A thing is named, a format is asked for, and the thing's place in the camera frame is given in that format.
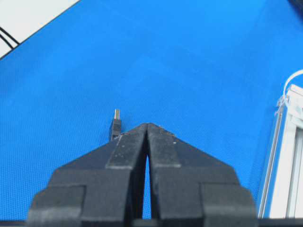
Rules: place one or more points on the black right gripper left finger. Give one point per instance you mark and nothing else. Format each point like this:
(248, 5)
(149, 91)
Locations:
(103, 188)

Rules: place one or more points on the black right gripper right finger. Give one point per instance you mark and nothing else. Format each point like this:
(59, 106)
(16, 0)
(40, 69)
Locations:
(190, 188)

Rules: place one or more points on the white zip tie loop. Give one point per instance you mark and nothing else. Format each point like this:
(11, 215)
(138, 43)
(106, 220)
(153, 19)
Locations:
(287, 87)

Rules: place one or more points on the blue table cloth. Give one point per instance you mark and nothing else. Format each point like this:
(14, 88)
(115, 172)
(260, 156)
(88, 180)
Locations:
(209, 71)

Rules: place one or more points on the aluminium extrusion frame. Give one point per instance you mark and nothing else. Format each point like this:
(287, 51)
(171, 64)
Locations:
(281, 189)

